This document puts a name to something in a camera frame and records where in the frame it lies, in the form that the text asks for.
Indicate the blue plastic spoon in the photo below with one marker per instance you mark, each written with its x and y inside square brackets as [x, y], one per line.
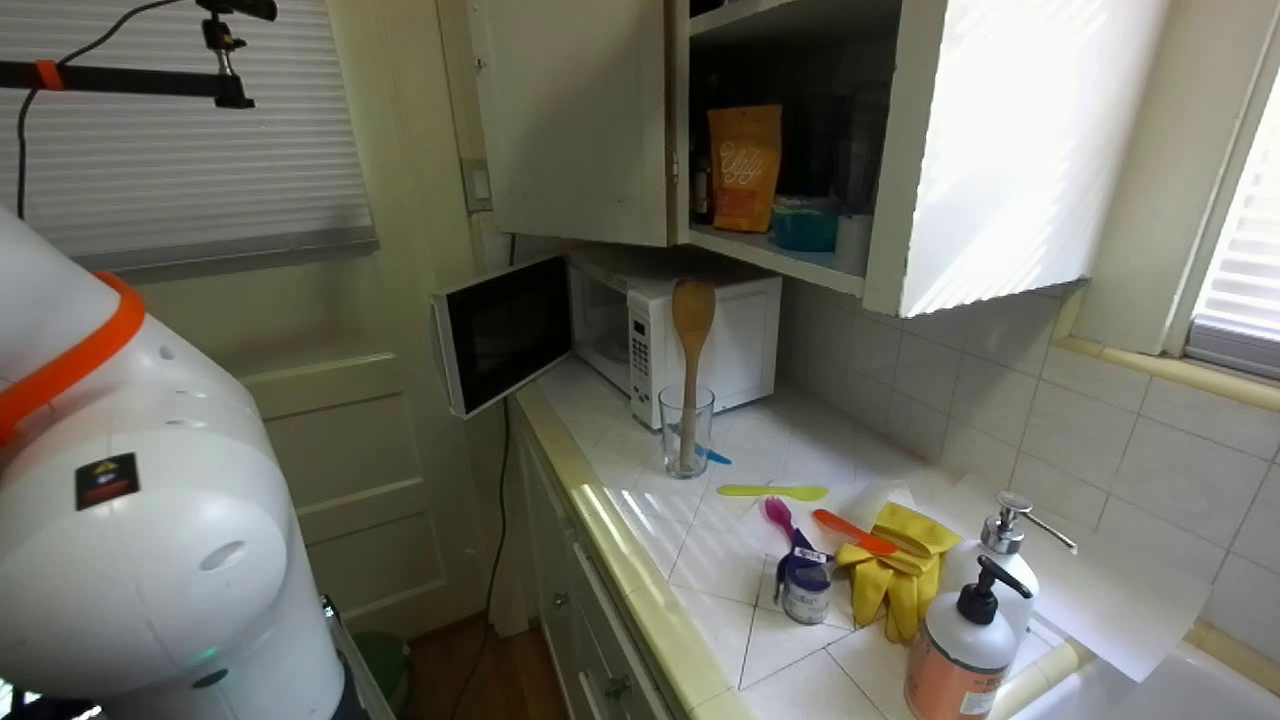
[718, 458]

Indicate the white sink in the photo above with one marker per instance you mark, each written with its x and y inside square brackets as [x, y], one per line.
[1150, 695]

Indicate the cream lower cabinet door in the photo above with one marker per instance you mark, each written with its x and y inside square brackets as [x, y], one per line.
[545, 540]

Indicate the camera on mount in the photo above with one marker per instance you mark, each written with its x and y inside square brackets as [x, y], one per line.
[130, 82]

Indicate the wall switch plate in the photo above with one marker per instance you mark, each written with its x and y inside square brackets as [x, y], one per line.
[478, 185]

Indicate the clear drinking glass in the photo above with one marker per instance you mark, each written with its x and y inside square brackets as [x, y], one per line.
[686, 455]

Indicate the drawer knob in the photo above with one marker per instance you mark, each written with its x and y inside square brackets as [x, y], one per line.
[618, 687]

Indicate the yellow rubber gloves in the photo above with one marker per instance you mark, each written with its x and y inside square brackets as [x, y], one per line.
[900, 585]

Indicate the orange bottle with black pump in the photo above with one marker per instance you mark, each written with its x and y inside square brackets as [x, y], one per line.
[955, 660]

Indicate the cream drawer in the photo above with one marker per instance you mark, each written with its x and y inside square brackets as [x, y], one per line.
[610, 640]

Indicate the cream upper cabinet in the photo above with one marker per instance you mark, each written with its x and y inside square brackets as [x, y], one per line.
[1000, 150]

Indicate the orange plastic spoon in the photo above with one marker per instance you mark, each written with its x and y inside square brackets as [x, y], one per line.
[850, 530]

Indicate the small jar with blue lid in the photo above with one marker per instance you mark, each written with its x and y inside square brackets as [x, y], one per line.
[805, 590]

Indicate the yellow-green plastic spoon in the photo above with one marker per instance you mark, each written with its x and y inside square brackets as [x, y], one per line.
[770, 491]

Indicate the microwave door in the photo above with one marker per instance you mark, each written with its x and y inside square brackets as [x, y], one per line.
[505, 335]

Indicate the wooden spoon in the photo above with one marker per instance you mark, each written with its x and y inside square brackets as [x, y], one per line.
[692, 320]

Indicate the teal container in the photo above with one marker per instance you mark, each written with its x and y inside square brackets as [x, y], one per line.
[804, 228]

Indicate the wide cream cabinet door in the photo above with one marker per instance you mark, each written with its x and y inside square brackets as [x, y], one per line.
[1010, 150]

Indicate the orange packet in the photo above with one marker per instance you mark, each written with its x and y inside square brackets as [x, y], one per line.
[745, 170]

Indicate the white cup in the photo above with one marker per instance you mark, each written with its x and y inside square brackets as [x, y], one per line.
[853, 243]

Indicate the green bin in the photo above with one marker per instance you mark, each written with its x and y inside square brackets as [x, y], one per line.
[385, 670]

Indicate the white soap dispenser silver pump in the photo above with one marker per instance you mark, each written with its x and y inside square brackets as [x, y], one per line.
[1010, 575]

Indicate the white microwave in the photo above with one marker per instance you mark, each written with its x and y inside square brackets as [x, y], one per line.
[730, 340]

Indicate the window with white blinds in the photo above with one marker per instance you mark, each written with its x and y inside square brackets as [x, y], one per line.
[1245, 260]
[200, 150]

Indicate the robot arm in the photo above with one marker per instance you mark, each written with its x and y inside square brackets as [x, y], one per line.
[150, 520]

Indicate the dark bottle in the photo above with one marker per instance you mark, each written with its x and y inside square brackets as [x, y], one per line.
[702, 190]

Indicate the purple plastic spoon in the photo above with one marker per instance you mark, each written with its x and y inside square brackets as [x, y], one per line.
[779, 515]

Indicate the cream panelled door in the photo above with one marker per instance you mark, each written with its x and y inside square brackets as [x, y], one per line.
[370, 470]

